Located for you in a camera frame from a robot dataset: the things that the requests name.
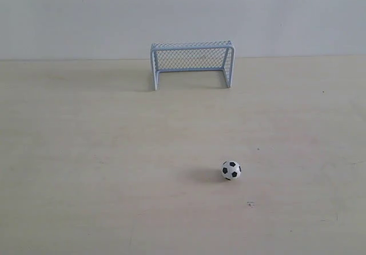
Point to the black and white soccer ball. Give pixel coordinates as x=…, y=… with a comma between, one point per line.
x=231, y=170

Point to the white miniature soccer goal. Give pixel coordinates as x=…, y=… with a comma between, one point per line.
x=192, y=56

